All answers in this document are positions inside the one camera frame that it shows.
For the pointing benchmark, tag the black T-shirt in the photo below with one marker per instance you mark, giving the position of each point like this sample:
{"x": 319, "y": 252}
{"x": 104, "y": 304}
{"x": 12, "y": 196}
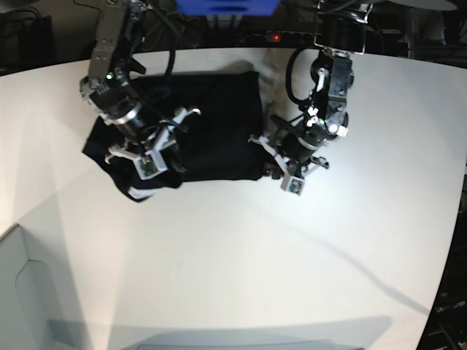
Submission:
{"x": 216, "y": 146}

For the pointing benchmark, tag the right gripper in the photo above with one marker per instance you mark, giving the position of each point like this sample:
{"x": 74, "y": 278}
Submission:
{"x": 141, "y": 135}

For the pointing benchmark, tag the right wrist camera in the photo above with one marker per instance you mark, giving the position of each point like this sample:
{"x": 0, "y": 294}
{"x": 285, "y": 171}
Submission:
{"x": 150, "y": 165}

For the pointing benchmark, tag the blue plastic bin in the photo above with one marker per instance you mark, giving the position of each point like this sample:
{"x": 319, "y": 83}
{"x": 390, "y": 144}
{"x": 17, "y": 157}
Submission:
{"x": 228, "y": 7}

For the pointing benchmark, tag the black power strip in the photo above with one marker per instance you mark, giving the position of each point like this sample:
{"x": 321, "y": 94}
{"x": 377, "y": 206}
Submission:
{"x": 283, "y": 38}

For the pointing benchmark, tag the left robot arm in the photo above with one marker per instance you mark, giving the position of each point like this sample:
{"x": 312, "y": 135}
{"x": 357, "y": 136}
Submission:
{"x": 340, "y": 32}

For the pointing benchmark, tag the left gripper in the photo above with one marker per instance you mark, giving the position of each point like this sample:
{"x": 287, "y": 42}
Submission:
{"x": 292, "y": 146}

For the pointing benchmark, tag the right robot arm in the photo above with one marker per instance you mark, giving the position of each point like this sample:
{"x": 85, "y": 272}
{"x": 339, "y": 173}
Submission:
{"x": 110, "y": 85}

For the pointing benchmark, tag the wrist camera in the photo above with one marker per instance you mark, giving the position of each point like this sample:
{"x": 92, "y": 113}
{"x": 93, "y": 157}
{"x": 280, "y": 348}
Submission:
{"x": 150, "y": 165}
{"x": 292, "y": 184}

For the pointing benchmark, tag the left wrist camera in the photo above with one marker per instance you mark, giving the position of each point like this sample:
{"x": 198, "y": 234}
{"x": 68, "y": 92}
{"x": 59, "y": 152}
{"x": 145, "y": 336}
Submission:
{"x": 292, "y": 184}

